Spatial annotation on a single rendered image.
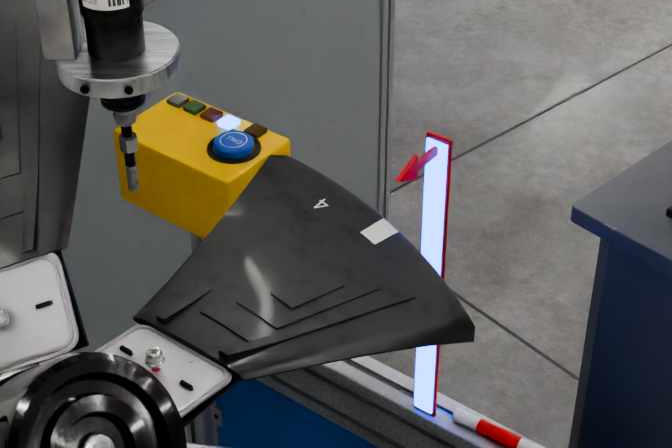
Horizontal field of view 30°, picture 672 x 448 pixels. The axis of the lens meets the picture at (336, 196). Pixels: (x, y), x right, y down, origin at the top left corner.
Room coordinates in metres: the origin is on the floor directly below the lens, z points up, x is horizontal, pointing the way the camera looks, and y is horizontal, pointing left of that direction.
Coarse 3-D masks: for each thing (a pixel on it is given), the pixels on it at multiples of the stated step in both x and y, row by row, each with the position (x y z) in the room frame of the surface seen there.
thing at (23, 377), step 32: (96, 352) 0.55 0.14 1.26; (0, 384) 0.56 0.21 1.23; (32, 384) 0.52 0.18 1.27; (64, 384) 0.53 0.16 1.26; (96, 384) 0.55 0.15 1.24; (128, 384) 0.55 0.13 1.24; (160, 384) 0.56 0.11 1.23; (0, 416) 0.51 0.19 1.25; (32, 416) 0.51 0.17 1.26; (64, 416) 0.52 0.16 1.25; (96, 416) 0.53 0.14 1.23; (128, 416) 0.53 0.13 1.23; (160, 416) 0.54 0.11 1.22
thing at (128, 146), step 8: (128, 128) 0.61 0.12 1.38; (120, 136) 0.62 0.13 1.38; (128, 136) 0.61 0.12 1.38; (136, 136) 0.62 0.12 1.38; (120, 144) 0.61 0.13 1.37; (128, 144) 0.61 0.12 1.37; (136, 144) 0.61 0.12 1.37; (128, 152) 0.61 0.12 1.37; (128, 160) 0.61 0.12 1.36; (128, 168) 0.61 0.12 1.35; (136, 168) 0.62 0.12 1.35; (128, 176) 0.61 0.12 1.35; (136, 176) 0.61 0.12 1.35; (128, 184) 0.61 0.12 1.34; (136, 184) 0.61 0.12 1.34
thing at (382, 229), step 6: (378, 222) 0.81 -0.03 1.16; (384, 222) 0.81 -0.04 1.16; (366, 228) 0.80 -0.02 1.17; (372, 228) 0.80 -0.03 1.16; (378, 228) 0.80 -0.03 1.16; (384, 228) 0.80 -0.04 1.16; (390, 228) 0.81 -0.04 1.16; (366, 234) 0.79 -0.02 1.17; (372, 234) 0.79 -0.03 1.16; (378, 234) 0.80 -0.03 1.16; (384, 234) 0.80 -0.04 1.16; (390, 234) 0.80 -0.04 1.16; (372, 240) 0.79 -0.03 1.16; (378, 240) 0.79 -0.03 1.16
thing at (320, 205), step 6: (312, 198) 0.82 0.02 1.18; (318, 198) 0.82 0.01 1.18; (324, 198) 0.82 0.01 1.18; (330, 198) 0.82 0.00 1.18; (306, 204) 0.81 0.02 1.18; (312, 204) 0.81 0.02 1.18; (318, 204) 0.81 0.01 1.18; (324, 204) 0.82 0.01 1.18; (330, 204) 0.82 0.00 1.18; (336, 204) 0.82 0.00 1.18; (312, 210) 0.81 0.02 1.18; (318, 210) 0.81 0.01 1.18; (324, 210) 0.81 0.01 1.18; (330, 210) 0.81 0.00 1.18; (318, 216) 0.80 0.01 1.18; (324, 216) 0.80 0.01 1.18
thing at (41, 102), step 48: (0, 0) 0.74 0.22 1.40; (0, 48) 0.72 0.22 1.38; (0, 96) 0.69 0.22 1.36; (48, 96) 0.69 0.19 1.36; (0, 144) 0.67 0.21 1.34; (48, 144) 0.67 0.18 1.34; (0, 192) 0.64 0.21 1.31; (48, 192) 0.64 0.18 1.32; (0, 240) 0.62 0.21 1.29; (48, 240) 0.62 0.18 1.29
